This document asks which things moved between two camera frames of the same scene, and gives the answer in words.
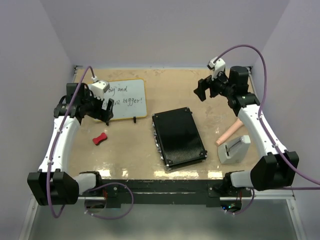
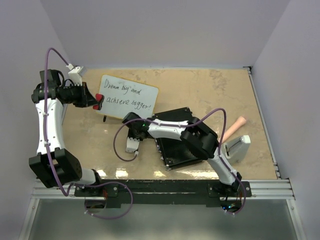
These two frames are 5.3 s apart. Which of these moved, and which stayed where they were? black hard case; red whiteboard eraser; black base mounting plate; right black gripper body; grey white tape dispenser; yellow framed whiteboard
Moved: yellow framed whiteboard; right black gripper body; red whiteboard eraser
Stayed: black base mounting plate; black hard case; grey white tape dispenser
